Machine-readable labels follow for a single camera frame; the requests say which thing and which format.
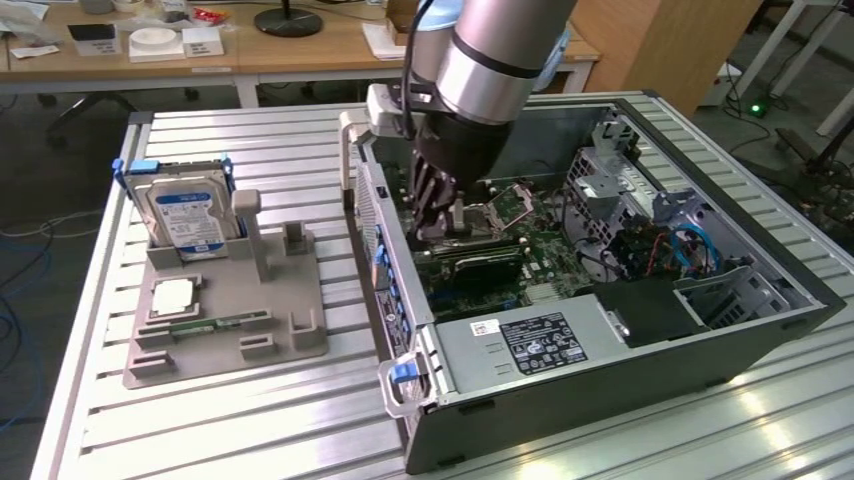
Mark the small white printed box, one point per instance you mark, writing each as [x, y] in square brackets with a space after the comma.
[201, 44]

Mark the grey power supply unit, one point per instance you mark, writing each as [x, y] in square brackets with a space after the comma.
[467, 360]

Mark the red packet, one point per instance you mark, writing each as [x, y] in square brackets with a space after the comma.
[207, 16]

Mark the white paper slip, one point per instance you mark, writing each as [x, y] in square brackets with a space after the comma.
[35, 51]

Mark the grey plastic parts rack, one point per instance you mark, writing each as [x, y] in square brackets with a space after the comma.
[227, 350]

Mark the clear plastic bag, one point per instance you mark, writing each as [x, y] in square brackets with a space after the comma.
[27, 22]

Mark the black round lamp base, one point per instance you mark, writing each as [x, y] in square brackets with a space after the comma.
[288, 25]

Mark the grey cup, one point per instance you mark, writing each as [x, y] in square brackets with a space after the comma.
[97, 6]

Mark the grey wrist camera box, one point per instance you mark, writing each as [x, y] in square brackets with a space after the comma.
[387, 110]

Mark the black plastic cover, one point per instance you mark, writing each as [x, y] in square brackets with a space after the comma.
[654, 310]

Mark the white box with black lid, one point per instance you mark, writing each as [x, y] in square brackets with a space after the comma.
[95, 40]

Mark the green motherboard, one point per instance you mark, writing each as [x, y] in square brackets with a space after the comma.
[540, 270]

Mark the black metal stand foot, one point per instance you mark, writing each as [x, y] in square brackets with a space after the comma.
[794, 140]

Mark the blue case latch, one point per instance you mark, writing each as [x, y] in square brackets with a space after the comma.
[400, 373]

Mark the grey metal disk bay tray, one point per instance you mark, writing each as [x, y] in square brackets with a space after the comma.
[734, 300]

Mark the white desk frame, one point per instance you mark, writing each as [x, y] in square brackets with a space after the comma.
[781, 50]

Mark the metal socket cover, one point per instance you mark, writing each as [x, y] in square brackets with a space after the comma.
[514, 200]

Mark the black open PC case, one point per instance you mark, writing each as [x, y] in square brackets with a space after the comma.
[600, 400]

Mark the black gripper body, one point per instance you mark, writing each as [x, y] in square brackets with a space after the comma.
[470, 145]

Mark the white electrical box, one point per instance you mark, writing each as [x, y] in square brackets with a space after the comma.
[726, 85]

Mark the blue slot retention clip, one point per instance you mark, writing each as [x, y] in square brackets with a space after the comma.
[390, 286]
[403, 334]
[398, 311]
[379, 245]

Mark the brown cardboard box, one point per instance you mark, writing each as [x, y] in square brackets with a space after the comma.
[399, 15]

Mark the silver CPU chip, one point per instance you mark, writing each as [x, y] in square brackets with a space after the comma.
[173, 297]

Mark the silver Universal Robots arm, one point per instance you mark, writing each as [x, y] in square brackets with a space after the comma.
[494, 60]

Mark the small silver chipset heatsink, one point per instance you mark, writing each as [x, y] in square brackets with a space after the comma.
[546, 295]

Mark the white round holder block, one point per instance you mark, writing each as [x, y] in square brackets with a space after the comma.
[155, 47]

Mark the black box with green light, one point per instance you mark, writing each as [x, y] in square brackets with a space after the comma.
[755, 108]

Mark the wooden desk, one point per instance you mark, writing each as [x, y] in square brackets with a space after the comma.
[67, 70]
[334, 55]

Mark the black office chair base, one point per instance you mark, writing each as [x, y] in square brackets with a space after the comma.
[87, 107]

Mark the wooden cabinet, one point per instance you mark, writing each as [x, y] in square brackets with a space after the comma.
[667, 50]

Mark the perforated metal disk bay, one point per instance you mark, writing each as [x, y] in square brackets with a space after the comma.
[600, 220]

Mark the hard disk with blue carrier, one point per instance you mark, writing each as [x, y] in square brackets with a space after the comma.
[187, 220]

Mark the white paper stack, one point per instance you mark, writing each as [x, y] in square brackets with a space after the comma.
[383, 45]

